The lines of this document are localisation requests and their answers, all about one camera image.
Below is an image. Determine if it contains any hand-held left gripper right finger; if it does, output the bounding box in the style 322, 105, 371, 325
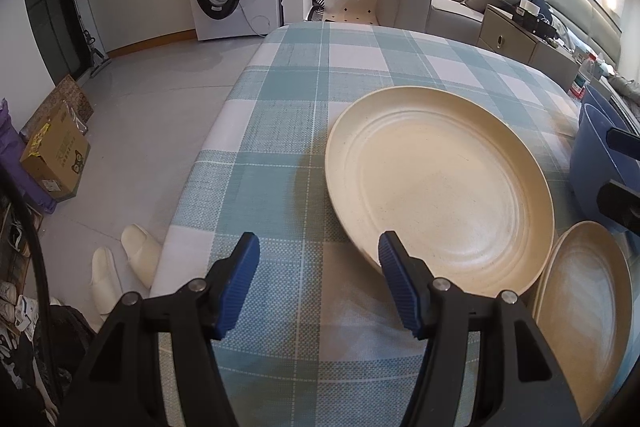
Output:
377, 231, 583, 427

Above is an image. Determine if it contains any upright floor mop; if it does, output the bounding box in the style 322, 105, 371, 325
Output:
75, 2, 112, 78

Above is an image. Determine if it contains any black bag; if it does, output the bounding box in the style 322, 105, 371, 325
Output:
50, 304, 96, 350

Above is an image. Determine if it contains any white diamond print cushion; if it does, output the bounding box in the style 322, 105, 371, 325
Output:
322, 0, 380, 24

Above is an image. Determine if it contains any beige side cabinet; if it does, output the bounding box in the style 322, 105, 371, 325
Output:
476, 4, 583, 92

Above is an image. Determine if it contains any brown cardboard box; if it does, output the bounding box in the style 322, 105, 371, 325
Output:
20, 107, 92, 200

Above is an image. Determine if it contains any clear water bottle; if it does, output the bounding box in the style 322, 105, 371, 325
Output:
567, 52, 601, 100

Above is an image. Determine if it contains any patterned flat cardboard box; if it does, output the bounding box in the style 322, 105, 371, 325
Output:
22, 74, 95, 135

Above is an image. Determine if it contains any large blue bowl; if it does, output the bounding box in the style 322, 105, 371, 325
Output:
569, 103, 640, 228

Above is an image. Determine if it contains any beige padded headboard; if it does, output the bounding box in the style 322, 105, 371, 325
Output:
535, 0, 623, 62

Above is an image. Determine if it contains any medium blue bowl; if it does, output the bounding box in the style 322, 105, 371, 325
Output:
581, 82, 640, 118

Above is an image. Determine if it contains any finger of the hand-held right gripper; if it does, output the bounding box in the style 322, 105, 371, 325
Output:
597, 179, 640, 233
606, 127, 640, 155

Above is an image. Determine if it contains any dark blue cloth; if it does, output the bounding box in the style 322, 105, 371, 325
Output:
531, 0, 553, 25

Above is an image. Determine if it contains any white slipper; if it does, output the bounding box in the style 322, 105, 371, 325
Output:
90, 247, 123, 323
121, 224, 163, 288

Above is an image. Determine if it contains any cluttered shoe rack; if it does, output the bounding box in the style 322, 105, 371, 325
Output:
0, 202, 56, 343

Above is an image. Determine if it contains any large beige plate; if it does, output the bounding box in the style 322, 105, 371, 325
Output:
324, 87, 556, 299
531, 221, 635, 425

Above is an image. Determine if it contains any black box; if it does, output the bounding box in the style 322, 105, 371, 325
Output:
510, 4, 556, 35

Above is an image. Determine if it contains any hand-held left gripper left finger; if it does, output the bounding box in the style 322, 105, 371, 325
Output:
59, 232, 262, 427

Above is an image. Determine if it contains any black cable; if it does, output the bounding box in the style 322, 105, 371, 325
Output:
0, 167, 66, 408

